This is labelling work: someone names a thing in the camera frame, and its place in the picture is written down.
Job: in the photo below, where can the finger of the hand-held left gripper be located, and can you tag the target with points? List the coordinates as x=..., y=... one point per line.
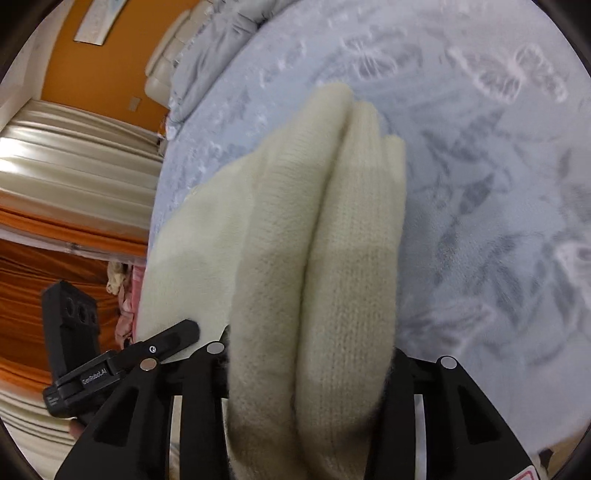
x=166, y=339

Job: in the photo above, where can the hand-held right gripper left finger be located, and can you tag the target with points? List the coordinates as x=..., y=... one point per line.
x=203, y=383

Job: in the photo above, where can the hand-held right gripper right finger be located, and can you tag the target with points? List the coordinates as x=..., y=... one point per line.
x=415, y=392

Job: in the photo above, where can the cream knitted cardigan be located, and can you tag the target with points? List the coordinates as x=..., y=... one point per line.
x=300, y=254

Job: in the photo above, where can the pink floral blanket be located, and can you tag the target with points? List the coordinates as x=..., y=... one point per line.
x=127, y=304

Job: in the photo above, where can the beige crumpled cloth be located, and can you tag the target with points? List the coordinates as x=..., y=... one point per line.
x=117, y=274

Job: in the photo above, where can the orange curtain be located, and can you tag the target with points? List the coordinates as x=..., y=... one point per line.
x=46, y=267

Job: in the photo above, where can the cream curtain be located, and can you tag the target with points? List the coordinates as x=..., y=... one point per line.
x=69, y=152

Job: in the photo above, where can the bed with butterfly sheet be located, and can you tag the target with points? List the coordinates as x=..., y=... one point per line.
x=485, y=184

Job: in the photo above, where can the beige padded headboard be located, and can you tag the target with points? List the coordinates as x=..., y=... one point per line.
x=166, y=60

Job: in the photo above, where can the grey duvet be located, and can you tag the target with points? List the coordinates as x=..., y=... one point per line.
x=207, y=60

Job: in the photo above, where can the white wall switch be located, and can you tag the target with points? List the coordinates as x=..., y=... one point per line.
x=134, y=103

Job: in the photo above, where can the framed wall picture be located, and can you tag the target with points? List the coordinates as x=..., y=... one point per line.
x=99, y=21

